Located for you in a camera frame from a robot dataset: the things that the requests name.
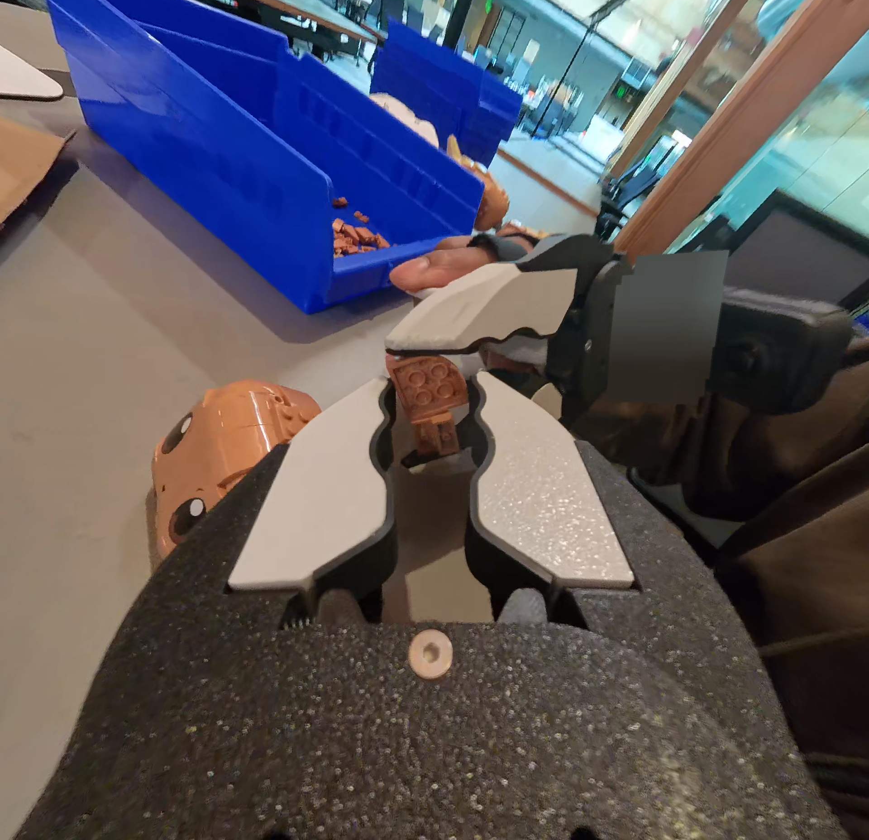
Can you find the cream brick model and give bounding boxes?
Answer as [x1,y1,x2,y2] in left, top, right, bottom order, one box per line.
[370,94,442,149]

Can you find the stack of blue bins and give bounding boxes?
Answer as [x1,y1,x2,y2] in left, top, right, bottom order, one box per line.
[370,19,524,169]

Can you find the printed cardboard box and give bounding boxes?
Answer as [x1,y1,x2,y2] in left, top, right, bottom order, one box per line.
[0,119,76,228]

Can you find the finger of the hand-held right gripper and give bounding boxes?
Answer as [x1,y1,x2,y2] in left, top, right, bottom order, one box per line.
[385,264,582,362]
[523,376,566,423]

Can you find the brown brick assembly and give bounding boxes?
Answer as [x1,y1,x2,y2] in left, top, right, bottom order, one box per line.
[385,356,473,464]

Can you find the black office chair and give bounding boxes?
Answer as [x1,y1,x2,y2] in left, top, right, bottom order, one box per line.
[595,135,680,241]

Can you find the black computer monitor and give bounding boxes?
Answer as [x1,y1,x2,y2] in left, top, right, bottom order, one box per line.
[720,196,869,312]

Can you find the pile of brown bricks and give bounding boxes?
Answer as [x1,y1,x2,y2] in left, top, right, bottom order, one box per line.
[330,196,392,257]

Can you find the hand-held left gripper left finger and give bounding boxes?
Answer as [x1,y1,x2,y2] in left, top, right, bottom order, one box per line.
[227,376,397,594]

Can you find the blue plastic bin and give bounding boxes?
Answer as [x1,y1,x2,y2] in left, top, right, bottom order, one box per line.
[38,0,486,314]

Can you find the black floor lamp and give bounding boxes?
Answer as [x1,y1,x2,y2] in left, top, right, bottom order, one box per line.
[523,0,635,108]

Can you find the brown brick body model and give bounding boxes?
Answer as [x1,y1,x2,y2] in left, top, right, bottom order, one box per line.
[446,135,511,233]

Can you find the grey desk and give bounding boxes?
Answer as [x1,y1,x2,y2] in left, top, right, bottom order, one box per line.
[0,0,680,840]

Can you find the brown brick head model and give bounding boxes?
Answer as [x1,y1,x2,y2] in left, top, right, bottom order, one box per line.
[150,382,323,559]

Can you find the wooden ceiling beam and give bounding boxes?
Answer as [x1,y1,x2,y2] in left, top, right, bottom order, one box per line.
[618,0,869,257]

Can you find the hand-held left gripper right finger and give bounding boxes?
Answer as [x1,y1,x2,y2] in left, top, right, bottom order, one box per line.
[465,372,636,594]

